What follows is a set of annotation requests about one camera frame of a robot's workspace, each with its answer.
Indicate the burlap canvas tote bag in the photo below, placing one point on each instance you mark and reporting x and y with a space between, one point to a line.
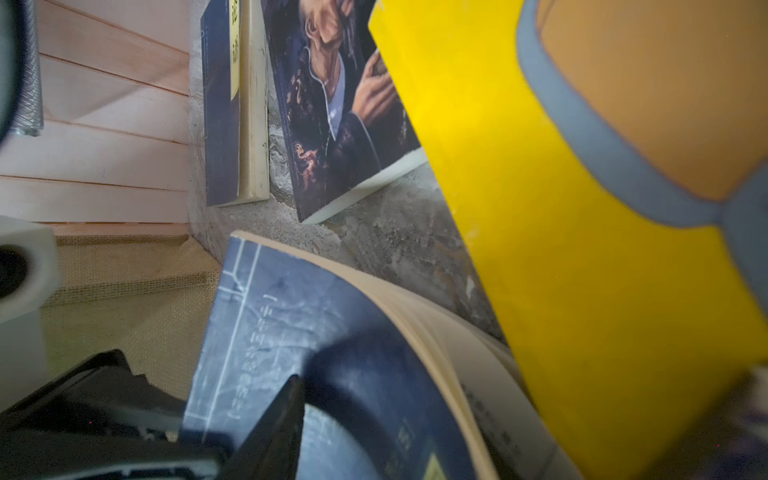
149 296

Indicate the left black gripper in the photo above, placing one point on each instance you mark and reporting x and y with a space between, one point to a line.
101 421

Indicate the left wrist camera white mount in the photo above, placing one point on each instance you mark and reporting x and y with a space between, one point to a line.
30 275

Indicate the yellow cartoon book front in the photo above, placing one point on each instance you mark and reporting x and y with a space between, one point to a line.
605 163

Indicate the navy book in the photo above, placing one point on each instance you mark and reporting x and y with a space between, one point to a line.
396 386
235 102

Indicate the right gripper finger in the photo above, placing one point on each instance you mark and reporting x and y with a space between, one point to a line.
272 449

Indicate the dark old man book front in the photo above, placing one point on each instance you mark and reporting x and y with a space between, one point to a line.
346 130

